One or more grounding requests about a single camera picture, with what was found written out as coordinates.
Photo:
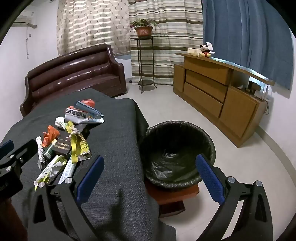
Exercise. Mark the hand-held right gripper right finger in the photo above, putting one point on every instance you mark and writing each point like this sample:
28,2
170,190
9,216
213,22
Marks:
210,180

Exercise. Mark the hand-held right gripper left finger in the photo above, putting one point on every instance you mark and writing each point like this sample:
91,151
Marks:
90,178

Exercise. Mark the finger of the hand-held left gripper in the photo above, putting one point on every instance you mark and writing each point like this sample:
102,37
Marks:
24,149
6,146

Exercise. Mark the yellow white wrapper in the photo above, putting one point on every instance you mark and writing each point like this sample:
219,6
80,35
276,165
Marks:
78,148

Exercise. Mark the black gold printed box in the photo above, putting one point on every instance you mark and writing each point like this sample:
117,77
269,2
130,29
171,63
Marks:
63,146

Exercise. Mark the trash bin with black bag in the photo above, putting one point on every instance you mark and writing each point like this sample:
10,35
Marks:
178,136

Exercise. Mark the white blue printed pouch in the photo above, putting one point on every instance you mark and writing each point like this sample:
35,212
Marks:
76,113

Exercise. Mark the red plastic bag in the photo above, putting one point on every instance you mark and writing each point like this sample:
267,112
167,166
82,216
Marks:
89,102

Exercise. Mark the white rolled paper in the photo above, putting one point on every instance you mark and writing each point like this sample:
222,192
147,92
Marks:
40,153

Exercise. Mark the white blue printed packet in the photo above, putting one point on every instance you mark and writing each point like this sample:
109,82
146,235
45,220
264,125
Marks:
67,172

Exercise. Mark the green yellow snack packet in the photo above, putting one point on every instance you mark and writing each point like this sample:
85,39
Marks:
49,150

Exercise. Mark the orange wrapper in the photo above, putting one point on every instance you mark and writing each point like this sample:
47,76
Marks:
51,134

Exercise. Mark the white green wrapper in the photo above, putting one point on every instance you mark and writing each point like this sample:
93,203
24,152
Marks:
48,172

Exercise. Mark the red wooden stool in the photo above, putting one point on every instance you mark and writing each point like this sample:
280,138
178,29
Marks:
175,198

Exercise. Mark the crumpled white paper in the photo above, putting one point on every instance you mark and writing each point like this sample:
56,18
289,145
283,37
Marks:
60,121

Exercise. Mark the dark grey tablecloth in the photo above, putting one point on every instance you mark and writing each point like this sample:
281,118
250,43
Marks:
120,139

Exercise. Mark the light blue wrapper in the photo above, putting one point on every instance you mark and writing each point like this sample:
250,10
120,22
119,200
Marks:
84,106

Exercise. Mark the wooden cabinet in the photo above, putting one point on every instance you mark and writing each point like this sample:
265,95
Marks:
238,111

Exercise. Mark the brown leather sofa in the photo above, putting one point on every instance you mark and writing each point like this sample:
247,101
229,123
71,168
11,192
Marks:
69,76

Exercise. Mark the white router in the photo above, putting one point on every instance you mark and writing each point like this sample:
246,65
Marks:
263,92

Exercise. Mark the small brown box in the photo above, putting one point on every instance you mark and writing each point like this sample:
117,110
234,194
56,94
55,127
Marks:
254,87

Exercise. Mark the mouse plush toy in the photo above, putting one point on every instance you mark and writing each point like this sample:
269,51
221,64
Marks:
205,51

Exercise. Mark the black metal plant stand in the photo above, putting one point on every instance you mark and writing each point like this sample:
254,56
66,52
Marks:
140,58

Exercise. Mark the beige cardboard box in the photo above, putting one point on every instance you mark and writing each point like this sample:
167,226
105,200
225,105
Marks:
193,51

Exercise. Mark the beige patterned curtain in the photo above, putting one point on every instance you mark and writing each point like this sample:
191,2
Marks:
92,23

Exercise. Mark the blue curtain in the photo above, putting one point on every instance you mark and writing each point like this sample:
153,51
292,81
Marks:
242,34

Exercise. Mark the striped curtain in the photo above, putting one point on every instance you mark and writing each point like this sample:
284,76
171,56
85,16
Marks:
166,34

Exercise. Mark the potted plant in orange pot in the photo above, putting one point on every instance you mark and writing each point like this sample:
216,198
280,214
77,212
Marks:
143,30

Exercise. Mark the white wall air conditioner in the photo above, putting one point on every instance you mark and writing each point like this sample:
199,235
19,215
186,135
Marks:
24,21

